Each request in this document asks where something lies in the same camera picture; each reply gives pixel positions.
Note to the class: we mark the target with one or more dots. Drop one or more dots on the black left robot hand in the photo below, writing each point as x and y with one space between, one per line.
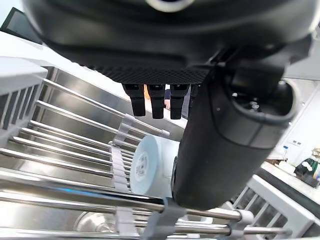
155 45

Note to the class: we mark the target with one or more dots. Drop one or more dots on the stainless steel sink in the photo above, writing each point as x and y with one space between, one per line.
80 83

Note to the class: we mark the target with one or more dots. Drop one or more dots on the white ceramic cup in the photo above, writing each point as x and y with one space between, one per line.
150 162

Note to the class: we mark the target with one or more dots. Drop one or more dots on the steel sink drain strainer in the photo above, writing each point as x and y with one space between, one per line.
97 223

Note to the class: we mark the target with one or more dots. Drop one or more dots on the steel roll-up drying rack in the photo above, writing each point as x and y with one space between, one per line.
62 147

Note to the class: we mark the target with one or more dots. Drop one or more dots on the black flat panel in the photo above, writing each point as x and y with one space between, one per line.
17 25

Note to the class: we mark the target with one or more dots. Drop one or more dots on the white slotted plastic basket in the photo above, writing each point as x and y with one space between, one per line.
15 75
287 212

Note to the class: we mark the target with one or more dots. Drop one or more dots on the small clear bottle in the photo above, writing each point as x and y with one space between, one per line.
286 154

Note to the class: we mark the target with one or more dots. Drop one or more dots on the dark green bag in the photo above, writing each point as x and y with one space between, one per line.
308 170

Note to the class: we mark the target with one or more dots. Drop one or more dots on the white wall label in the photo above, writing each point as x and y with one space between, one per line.
296 143

